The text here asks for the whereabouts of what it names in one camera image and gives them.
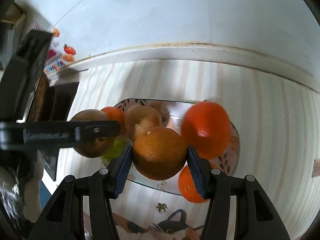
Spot striped cat print tablecloth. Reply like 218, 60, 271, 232
41, 60, 320, 240

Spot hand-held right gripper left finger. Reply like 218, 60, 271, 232
29, 144, 133, 240

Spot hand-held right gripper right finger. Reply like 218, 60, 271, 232
187, 145, 290, 240

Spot dark brownish orange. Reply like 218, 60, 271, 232
132, 127, 188, 181

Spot small orange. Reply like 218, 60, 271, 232
100, 106, 126, 135
178, 162, 218, 204

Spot large red-orange tomato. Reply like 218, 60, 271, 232
180, 101, 231, 160

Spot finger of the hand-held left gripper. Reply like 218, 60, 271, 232
0, 29, 53, 120
0, 120, 122, 153

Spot colourful wall stickers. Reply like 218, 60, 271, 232
44, 27, 77, 74

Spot blue base cabinet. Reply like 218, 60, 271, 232
40, 177, 54, 210

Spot green apple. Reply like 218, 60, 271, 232
100, 136, 127, 164

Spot floral oval ceramic plate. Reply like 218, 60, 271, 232
100, 98, 240, 197

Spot black induction cooktop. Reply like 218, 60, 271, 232
42, 81, 80, 180

